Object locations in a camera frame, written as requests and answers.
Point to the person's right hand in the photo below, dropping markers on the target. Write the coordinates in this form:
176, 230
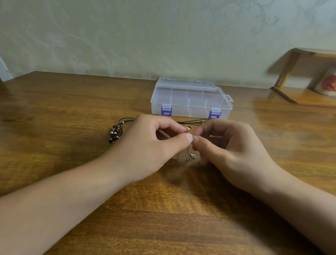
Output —
239, 155

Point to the person's left hand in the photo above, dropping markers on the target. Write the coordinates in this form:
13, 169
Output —
141, 150

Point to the clear plastic organizer box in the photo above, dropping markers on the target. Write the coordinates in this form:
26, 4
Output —
191, 99

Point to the person's right forearm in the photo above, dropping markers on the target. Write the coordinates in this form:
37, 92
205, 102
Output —
309, 220

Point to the person's left forearm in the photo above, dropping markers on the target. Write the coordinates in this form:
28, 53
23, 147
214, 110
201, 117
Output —
47, 210

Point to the wooden shelf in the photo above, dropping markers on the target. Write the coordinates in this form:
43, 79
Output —
307, 96

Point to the white printed mug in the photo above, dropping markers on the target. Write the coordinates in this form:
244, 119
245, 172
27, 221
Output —
329, 82

